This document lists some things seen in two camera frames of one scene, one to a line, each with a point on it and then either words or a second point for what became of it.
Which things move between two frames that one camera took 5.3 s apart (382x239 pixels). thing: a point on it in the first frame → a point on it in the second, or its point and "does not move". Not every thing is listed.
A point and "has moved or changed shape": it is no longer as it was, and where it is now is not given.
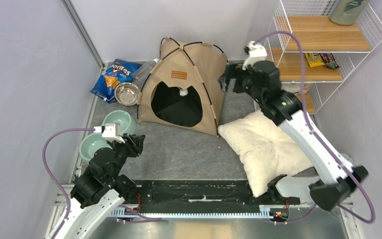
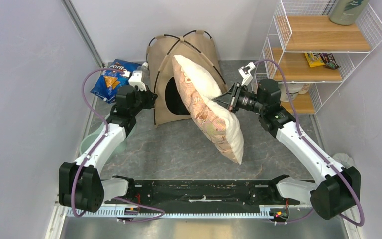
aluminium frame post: [84, 33] does not move
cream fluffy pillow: [266, 150] → [203, 93]
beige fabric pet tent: [183, 90] has moved or changed shape
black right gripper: [234, 71] → [230, 99]
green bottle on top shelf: [346, 12] does not move
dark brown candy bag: [329, 60] does not move
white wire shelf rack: [316, 53] does not move
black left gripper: [138, 141] → [149, 96]
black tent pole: [197, 70] → [170, 51]
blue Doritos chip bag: [119, 72] does not move
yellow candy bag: [314, 59] does not move
